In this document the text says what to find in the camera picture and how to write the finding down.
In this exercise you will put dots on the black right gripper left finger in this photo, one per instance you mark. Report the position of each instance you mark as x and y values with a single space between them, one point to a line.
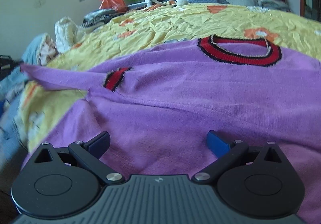
62 181

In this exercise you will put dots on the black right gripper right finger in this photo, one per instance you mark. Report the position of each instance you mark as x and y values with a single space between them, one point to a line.
255 181

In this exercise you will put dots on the purple sweater red collar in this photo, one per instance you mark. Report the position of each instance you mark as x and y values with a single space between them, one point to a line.
159 104

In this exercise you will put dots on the yellow floral quilt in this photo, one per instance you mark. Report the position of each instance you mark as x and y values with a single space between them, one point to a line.
40 110

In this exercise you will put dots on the light blue baby blanket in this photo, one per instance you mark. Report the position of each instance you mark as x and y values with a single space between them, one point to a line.
40 51

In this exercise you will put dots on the white quilted garment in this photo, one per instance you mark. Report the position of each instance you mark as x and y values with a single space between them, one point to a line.
68 33

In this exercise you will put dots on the black white patterned cloth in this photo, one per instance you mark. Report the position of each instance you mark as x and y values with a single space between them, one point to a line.
100 16

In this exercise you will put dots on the orange plastic bag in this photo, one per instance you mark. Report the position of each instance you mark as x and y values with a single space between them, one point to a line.
117 5

